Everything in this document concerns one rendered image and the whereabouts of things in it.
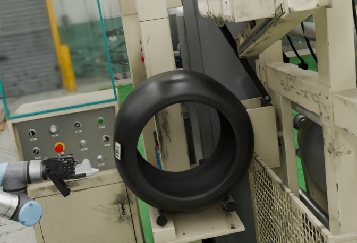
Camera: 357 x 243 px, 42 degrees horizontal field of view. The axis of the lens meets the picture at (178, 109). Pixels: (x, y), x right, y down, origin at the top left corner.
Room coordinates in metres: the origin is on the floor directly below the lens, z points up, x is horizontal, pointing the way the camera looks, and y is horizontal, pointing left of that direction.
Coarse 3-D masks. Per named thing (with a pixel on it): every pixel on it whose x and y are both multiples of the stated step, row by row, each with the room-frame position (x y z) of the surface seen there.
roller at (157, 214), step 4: (156, 212) 1.71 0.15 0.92; (160, 212) 1.69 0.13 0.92; (164, 212) 1.70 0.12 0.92; (156, 216) 1.68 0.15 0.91; (160, 216) 1.67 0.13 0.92; (164, 216) 1.67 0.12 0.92; (156, 220) 1.67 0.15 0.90; (160, 220) 1.66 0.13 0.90; (164, 220) 1.66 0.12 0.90; (160, 224) 1.66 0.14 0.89; (164, 224) 1.66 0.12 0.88
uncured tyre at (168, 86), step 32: (128, 96) 1.85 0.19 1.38; (160, 96) 1.67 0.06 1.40; (192, 96) 1.68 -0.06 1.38; (224, 96) 1.70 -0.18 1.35; (128, 128) 1.66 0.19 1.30; (224, 128) 1.96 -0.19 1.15; (128, 160) 1.65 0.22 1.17; (224, 160) 1.94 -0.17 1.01; (160, 192) 1.66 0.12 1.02; (192, 192) 1.87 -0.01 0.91; (224, 192) 1.69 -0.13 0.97
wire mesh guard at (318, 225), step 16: (256, 160) 1.93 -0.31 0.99; (272, 176) 1.71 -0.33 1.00; (256, 192) 2.03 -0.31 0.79; (288, 192) 1.55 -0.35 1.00; (256, 208) 2.09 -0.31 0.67; (272, 208) 1.79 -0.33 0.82; (304, 208) 1.41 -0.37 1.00; (256, 224) 2.09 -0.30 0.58; (272, 224) 1.82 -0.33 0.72; (288, 224) 1.59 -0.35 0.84; (320, 224) 1.29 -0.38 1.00; (320, 240) 1.29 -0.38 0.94
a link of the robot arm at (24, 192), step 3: (3, 189) 1.68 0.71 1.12; (15, 189) 1.67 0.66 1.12; (18, 189) 1.67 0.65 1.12; (21, 189) 1.68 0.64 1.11; (24, 189) 1.69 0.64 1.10; (6, 192) 1.67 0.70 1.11; (9, 192) 1.67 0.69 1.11; (12, 192) 1.67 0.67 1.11; (15, 192) 1.67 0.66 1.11; (18, 192) 1.67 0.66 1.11; (21, 192) 1.68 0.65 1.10; (24, 192) 1.69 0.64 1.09; (27, 192) 1.71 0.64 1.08; (21, 195) 1.66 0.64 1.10; (27, 195) 1.71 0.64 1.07
